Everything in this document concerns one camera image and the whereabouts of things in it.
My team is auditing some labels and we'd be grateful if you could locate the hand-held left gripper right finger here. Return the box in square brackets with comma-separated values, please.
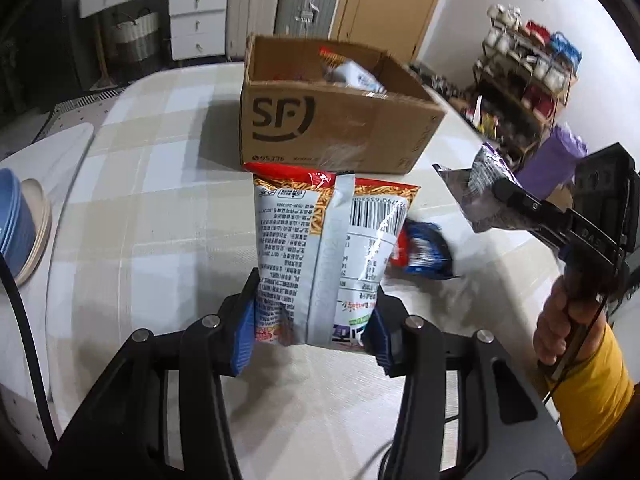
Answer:
[362, 285, 578, 480]

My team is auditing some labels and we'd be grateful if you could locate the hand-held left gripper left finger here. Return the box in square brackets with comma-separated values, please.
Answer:
[47, 270, 261, 480]

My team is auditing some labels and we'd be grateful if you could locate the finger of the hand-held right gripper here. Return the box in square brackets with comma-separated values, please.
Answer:
[492, 177, 576, 226]
[527, 225, 571, 256]

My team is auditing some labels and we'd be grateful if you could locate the purple silver snack packet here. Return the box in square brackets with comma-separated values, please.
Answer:
[432, 142, 538, 233]

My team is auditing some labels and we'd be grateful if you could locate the white red noodle snack packet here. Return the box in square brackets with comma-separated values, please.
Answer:
[244, 162, 421, 348]

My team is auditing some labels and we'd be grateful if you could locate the brown cardboard box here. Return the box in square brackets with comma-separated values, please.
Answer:
[239, 34, 447, 175]

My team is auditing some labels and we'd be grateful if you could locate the person's right forearm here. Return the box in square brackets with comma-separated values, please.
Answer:
[547, 310, 636, 468]

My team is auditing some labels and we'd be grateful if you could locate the person's right hand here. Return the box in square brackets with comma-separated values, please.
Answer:
[532, 276, 572, 368]

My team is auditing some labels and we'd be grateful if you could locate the purple plastic bag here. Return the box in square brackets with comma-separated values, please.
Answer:
[515, 125, 588, 201]

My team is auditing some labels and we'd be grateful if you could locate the wooden shelf rack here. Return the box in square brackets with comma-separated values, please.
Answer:
[472, 2, 583, 161]

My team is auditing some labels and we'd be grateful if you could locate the blue snack packet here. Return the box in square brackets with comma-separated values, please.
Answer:
[392, 219, 455, 281]

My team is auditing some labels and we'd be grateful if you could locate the pile of shoes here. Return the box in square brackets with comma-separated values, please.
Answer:
[407, 62, 481, 111]

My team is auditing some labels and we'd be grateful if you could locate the blue bag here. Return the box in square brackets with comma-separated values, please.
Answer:
[550, 31, 583, 68]

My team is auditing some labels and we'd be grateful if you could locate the beige plate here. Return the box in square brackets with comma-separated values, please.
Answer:
[12, 178, 52, 283]

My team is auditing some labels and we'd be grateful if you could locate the blue bowl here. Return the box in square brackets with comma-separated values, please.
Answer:
[0, 167, 31, 256]
[0, 185, 37, 273]

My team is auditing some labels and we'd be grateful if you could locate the wooden door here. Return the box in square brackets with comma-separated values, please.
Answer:
[330, 0, 453, 63]

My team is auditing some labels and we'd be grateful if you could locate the woven basket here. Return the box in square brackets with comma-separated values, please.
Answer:
[107, 7, 161, 63]

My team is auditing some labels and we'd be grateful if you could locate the white dresser with drawers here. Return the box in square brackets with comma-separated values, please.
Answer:
[77, 0, 228, 61]

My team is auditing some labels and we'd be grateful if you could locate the white suitcase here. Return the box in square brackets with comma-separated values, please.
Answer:
[225, 0, 285, 58]

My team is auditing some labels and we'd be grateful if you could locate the black cable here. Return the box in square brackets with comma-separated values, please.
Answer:
[0, 255, 57, 443]
[376, 440, 402, 480]

